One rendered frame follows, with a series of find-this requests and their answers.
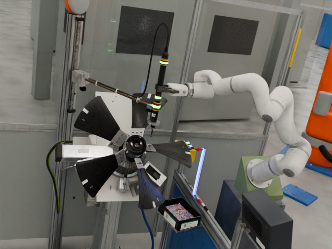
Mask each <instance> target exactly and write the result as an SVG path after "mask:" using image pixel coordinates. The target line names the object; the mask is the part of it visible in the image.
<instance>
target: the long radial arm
mask: <svg viewBox="0 0 332 249"><path fill-rule="evenodd" d="M112 151H113V146H99V145H63V149H62V159H61V162H77V161H80V160H83V159H87V158H91V157H93V158H94V159H95V158H100V157H104V156H108V155H112V154H113V152H112Z"/></svg>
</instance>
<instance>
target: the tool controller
mask: <svg viewBox="0 0 332 249"><path fill-rule="evenodd" d="M240 226H241V228H244V231H245V233H248V234H249V235H250V236H251V238H252V239H253V240H254V241H255V243H256V244H257V245H258V247H259V248H260V249H291V244H292V230H293V219H292V218H291V217H290V216H289V215H288V214H287V213H286V212H285V211H284V210H283V209H282V208H281V207H280V206H279V205H278V204H277V203H276V202H275V201H274V200H273V199H272V198H271V197H270V196H269V195H268V194H267V193H266V192H265V191H264V190H263V189H262V188H261V189H257V190H253V191H249V192H246V193H242V223H241V224H240Z"/></svg>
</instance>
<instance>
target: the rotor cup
mask: <svg viewBox="0 0 332 249"><path fill-rule="evenodd" d="M135 143H137V144H138V147H135ZM122 148H123V149H124V152H125V156H126V162H128V163H134V162H135V161H134V158H141V157H142V155H143V153H144V152H145V151H146V148H147V144H146V141H145V139H144V138H143V137H142V136H140V135H132V136H130V137H129V138H127V139H126V140H125V142H124V143H123V144H122V145H121V147H120V146H119V150H121V149H122ZM127 151H128V152H127ZM126 152H127V153H126Z"/></svg>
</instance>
